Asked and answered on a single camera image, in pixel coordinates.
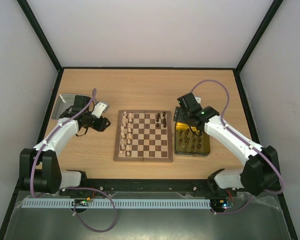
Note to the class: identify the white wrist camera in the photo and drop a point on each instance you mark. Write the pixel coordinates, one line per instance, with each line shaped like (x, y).
(100, 108)
(198, 99)

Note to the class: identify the wooden chess board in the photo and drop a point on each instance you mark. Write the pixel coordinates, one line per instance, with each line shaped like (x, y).
(144, 136)

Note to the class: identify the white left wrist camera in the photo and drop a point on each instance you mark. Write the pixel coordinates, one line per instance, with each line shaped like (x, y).
(100, 108)

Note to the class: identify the black metal base rail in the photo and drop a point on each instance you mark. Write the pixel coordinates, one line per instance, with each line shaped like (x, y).
(194, 187)

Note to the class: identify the silver metal tin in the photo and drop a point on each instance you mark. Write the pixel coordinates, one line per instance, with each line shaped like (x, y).
(63, 102)

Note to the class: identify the gold green metal tin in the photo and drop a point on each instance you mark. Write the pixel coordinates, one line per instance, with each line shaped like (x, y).
(188, 141)

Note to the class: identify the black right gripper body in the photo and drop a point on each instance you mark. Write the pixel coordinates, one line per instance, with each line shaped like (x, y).
(179, 115)

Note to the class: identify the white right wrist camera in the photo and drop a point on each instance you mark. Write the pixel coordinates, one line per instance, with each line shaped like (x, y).
(198, 99)

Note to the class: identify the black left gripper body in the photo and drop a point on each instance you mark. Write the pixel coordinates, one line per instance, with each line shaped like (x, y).
(99, 127)

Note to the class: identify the light blue slotted cable duct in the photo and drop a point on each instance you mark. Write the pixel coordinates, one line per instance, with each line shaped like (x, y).
(69, 203)

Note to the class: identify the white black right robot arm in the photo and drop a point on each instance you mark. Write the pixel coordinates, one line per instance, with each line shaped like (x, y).
(258, 173)

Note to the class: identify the black cage frame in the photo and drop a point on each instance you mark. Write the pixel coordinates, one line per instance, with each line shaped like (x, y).
(271, 12)

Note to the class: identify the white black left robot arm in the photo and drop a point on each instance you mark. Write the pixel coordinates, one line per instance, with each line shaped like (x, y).
(39, 169)

